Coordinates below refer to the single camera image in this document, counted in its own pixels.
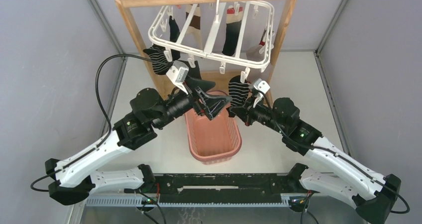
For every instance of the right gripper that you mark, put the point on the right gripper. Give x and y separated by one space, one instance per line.
246 112

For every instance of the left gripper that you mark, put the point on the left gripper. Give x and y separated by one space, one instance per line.
210 106

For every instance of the black white striped sock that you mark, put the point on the black white striped sock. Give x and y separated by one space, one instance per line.
238 91

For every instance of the white plastic clip hanger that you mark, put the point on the white plastic clip hanger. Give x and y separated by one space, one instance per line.
256 28

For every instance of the plain black sock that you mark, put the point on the plain black sock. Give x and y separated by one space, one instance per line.
194 72

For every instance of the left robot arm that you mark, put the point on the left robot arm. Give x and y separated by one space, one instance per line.
77 177

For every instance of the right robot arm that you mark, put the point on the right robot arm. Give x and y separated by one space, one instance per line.
370 193

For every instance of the wooden hanging rack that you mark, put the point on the wooden hanging rack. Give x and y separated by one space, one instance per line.
139 15

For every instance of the pink plastic basket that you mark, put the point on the pink plastic basket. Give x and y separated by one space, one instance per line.
213 141

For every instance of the brown beige striped sock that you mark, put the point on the brown beige striped sock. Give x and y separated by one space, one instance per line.
194 27

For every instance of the navy dark sock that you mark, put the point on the navy dark sock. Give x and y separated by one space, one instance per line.
174 34

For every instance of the black red cuff sock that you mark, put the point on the black red cuff sock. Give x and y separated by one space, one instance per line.
233 26

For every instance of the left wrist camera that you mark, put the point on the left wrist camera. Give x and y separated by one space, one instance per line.
177 74

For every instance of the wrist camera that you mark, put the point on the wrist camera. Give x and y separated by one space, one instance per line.
177 74
259 88

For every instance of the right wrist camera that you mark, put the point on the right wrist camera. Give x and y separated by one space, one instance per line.
259 88

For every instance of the black mounting rail base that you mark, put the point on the black mounting rail base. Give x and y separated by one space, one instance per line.
208 190

